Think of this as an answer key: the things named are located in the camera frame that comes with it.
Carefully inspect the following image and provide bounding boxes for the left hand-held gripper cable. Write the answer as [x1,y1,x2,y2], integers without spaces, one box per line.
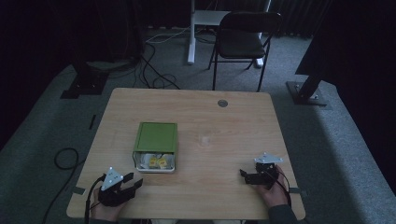
[83,174,107,224]

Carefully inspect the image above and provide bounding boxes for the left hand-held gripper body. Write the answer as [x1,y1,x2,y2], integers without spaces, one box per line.
[97,166,137,208]

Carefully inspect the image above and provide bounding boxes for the clear plastic drawer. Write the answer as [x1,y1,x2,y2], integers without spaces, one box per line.
[133,150,177,174]

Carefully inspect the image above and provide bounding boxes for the right hand-held gripper cable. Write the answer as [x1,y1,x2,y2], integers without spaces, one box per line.
[271,169,293,208]

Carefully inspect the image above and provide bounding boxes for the black folding chair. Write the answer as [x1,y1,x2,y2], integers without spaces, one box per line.
[207,10,284,93]

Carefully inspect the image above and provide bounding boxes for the white packet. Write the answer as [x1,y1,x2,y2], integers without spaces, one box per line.
[138,153,151,169]

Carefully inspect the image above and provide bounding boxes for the hand-held gripper cable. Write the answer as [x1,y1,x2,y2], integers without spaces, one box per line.
[83,174,107,224]
[271,169,293,208]

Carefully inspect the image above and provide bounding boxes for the person's left hand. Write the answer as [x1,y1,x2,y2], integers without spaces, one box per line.
[90,187,128,223]

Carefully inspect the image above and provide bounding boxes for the green storage box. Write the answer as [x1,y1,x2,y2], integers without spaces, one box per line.
[133,121,178,173]

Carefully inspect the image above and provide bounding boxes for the person's right hand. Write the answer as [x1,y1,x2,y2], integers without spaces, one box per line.
[255,164,291,208]

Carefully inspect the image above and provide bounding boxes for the white floor cable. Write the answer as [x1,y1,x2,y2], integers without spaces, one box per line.
[145,25,191,45]

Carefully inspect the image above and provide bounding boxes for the black stand with base plate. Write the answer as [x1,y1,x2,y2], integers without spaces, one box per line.
[285,69,329,107]

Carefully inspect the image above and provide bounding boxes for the black floor cable loop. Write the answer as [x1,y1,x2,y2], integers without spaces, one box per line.
[41,147,87,224]

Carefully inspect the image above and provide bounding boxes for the dark stand base plate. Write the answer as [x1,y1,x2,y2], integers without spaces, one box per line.
[60,63,110,100]

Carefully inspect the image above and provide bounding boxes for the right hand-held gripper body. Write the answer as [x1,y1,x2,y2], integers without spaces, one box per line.
[253,151,285,190]

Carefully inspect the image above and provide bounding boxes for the black tangled floor cables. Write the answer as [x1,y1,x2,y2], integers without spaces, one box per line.
[132,40,181,91]

